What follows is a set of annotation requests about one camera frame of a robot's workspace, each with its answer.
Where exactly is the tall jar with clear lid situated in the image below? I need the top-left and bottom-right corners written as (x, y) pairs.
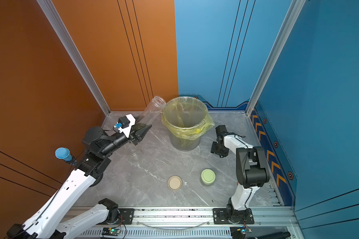
top-left (133, 96), bottom-right (166, 131)

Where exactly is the cream jar lid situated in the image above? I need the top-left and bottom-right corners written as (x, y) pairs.
top-left (168, 175), bottom-right (182, 191)

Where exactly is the glass jar with tea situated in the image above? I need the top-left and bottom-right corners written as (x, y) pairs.
top-left (127, 145), bottom-right (143, 164)

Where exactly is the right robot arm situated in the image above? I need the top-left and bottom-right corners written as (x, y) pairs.
top-left (210, 125), bottom-right (270, 224)

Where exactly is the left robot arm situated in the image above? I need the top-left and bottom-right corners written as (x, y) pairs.
top-left (6, 124), bottom-right (152, 239)

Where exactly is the jar with green lid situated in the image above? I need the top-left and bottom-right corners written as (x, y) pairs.
top-left (200, 169), bottom-right (216, 186)

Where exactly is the yellow trash bag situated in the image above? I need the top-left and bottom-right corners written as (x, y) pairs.
top-left (161, 96), bottom-right (215, 141)

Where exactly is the mesh trash bin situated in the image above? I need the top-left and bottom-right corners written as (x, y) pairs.
top-left (163, 96), bottom-right (209, 151)

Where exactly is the black microphone stand base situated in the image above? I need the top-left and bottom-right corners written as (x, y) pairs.
top-left (90, 174), bottom-right (103, 187)

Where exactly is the blue foam-tipped microphone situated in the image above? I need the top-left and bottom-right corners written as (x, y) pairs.
top-left (55, 147), bottom-right (77, 165)

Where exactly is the right circuit board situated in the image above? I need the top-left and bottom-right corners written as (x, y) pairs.
top-left (237, 226), bottom-right (252, 237)

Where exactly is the left green circuit board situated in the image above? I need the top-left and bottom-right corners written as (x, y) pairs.
top-left (101, 227), bottom-right (122, 237)

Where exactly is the black tube at bottom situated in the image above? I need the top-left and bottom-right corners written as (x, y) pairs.
top-left (248, 232), bottom-right (291, 239)

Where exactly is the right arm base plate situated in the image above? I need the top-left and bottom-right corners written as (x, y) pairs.
top-left (212, 208), bottom-right (255, 225)

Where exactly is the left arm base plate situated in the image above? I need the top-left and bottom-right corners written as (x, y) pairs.
top-left (116, 208), bottom-right (135, 225)

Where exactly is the aluminium front rail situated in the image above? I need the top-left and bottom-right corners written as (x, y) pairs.
top-left (41, 206), bottom-right (306, 239)

